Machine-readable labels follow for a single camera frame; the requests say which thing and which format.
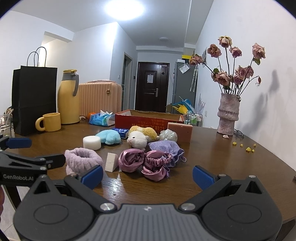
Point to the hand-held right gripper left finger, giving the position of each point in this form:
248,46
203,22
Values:
92,178

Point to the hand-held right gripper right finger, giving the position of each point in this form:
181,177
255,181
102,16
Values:
203,178

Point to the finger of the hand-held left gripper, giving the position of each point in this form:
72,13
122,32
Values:
55,161
19,143

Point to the lavender fluffy headband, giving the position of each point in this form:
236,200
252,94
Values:
78,157

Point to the beige wedge sponge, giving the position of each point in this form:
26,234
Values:
111,163

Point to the white round sponge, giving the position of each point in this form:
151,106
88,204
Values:
92,143

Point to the pink satin scrunchie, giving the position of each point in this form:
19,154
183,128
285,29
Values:
131,161

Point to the light blue plush toy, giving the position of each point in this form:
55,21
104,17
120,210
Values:
108,136

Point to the pink sponge block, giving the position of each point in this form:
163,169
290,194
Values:
181,133

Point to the blue patterned packet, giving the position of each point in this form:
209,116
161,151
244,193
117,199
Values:
121,132

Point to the iridescent mesh bath ball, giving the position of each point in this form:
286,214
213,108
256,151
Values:
168,135

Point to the white and yellow plush hamster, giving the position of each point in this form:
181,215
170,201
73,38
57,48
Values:
138,139

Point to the red cardboard box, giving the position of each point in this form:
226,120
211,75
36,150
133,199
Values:
143,122

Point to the clear glass jar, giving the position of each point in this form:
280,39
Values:
5,126

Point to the yellow mug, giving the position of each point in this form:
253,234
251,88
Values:
52,121

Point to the black paper bag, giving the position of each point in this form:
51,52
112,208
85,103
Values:
34,97

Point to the scattered yellow flower bits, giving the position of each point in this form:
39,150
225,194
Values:
248,149

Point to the black eyeglasses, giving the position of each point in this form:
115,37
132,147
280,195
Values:
239,133

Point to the blue tissue pack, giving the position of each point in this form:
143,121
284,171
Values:
100,120

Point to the orange fruit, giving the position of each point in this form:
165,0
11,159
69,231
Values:
91,114

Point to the rolling cart with bottles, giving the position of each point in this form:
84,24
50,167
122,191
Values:
194,118

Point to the yellow thermos jug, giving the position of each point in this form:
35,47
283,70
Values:
68,102

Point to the pink textured vase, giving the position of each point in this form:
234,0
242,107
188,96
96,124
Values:
227,113

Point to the yellow plastic toy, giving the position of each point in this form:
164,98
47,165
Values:
181,108

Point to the brown cardboard box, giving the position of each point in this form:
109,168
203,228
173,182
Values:
170,108

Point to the pink ribbed suitcase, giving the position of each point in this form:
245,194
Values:
99,97

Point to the grey refrigerator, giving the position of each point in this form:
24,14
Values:
182,88

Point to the hanging folded umbrella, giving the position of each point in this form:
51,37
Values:
193,80

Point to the dark brown entrance door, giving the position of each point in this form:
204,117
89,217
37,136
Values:
151,92

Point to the grey interior door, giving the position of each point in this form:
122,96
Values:
127,83

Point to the dried pink roses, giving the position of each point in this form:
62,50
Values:
223,77

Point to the clear plastic bag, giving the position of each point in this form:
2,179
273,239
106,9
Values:
184,68

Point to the yellow box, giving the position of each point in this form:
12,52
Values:
187,56

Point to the bright round ceiling lamp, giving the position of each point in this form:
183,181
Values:
123,8

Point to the lavender flower wall decor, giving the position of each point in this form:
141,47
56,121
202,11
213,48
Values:
201,102

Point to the wall picture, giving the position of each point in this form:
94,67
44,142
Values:
204,55

